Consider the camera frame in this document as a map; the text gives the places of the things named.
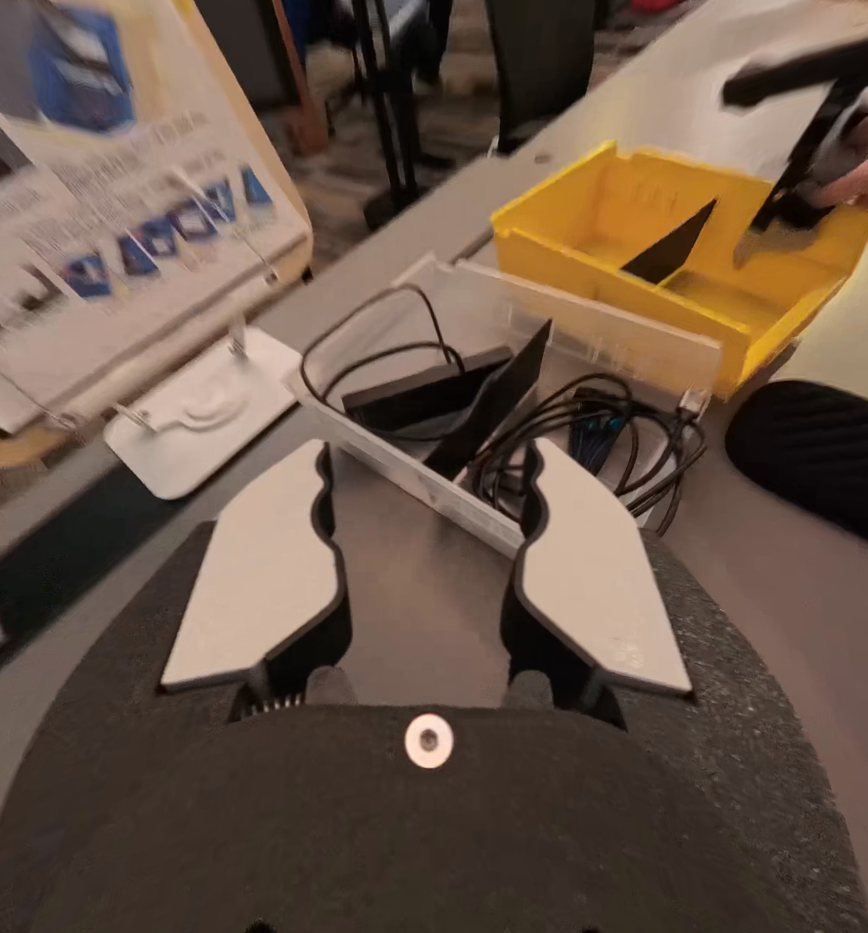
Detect black plastic divider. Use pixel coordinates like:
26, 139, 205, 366
421, 318, 555, 484

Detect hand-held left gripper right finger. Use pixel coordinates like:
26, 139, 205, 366
503, 437, 694, 698

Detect black cable bundle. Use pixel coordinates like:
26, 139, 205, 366
469, 374, 710, 538

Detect dark desk cable cover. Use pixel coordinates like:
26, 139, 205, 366
0, 465, 181, 637

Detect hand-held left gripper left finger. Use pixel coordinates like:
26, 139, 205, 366
159, 439, 352, 695

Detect white stand base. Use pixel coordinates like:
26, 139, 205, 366
103, 321, 305, 501

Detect clear plastic bin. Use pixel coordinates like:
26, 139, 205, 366
283, 251, 724, 560

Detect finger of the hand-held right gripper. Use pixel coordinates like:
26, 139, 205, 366
731, 210, 839, 272

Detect yellow plastic bin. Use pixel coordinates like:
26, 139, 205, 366
491, 140, 868, 402

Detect thick black hub cable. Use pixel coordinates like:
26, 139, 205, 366
299, 283, 469, 418

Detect black chair with grey seat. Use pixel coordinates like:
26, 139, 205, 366
484, 0, 597, 156

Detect instruction sheet on stand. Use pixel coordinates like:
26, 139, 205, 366
0, 0, 316, 469

